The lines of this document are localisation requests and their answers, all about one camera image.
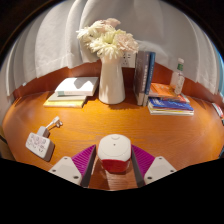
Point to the white ceramic vase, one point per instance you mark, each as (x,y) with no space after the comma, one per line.
(111,83)

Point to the white and pink flowers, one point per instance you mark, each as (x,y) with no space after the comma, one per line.
(106,40)

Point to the white wall socket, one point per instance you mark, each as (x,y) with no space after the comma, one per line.
(128,60)

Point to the yellow flat book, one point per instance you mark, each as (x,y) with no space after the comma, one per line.
(61,104)

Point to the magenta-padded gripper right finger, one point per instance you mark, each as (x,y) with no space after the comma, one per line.
(160,168)

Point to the thin white flat book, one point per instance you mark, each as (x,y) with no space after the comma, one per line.
(170,112)

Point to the red book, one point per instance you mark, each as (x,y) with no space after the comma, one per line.
(218,110)

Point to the white curtain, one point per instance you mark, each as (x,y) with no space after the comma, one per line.
(50,43)

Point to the dark upright book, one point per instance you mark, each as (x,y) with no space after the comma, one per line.
(140,76)

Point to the white power strip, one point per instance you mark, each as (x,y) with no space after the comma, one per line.
(38,145)

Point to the orange flat book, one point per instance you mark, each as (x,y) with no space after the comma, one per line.
(161,90)

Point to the clear bottle with green label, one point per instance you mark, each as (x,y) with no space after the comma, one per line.
(177,78)

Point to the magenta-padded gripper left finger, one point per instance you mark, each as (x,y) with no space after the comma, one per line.
(65,168)

